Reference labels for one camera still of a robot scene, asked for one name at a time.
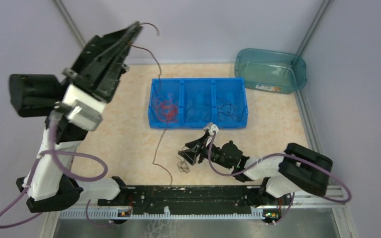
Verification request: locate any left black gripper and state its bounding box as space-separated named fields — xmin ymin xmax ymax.
xmin=63 ymin=18 xmax=144 ymax=105

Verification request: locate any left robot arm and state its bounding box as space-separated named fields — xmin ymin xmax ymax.
xmin=8 ymin=21 xmax=143 ymax=213

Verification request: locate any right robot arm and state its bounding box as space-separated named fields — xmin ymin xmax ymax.
xmin=178 ymin=135 xmax=333 ymax=204

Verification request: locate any blue three-compartment bin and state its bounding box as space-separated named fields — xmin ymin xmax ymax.
xmin=147 ymin=78 xmax=249 ymax=129

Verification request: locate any teal transparent plastic tub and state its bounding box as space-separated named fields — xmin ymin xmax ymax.
xmin=234 ymin=48 xmax=307 ymax=94

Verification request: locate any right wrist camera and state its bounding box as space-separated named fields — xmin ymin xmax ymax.
xmin=203 ymin=122 xmax=219 ymax=135

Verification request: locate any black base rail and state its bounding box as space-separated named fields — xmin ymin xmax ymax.
xmin=125 ymin=184 xmax=270 ymax=217

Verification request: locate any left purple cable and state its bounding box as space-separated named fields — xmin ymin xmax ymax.
xmin=0 ymin=112 xmax=109 ymax=230

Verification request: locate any white toothed cable strip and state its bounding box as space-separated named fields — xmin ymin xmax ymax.
xmin=59 ymin=206 xmax=265 ymax=220

